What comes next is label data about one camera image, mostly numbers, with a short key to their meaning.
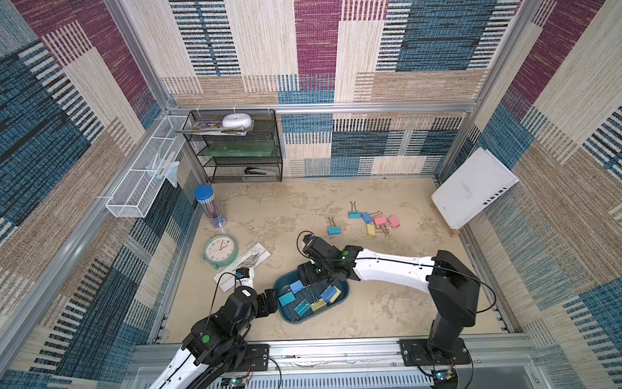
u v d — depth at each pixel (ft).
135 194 3.01
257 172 3.59
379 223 3.37
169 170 2.59
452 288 1.49
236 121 2.92
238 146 3.26
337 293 2.73
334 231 3.35
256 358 2.40
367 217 3.44
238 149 3.17
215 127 3.01
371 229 3.31
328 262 2.09
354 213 3.56
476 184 2.96
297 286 2.78
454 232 3.21
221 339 1.78
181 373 1.63
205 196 2.92
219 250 3.08
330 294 2.67
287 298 2.73
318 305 2.69
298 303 2.73
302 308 2.66
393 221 3.42
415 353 2.39
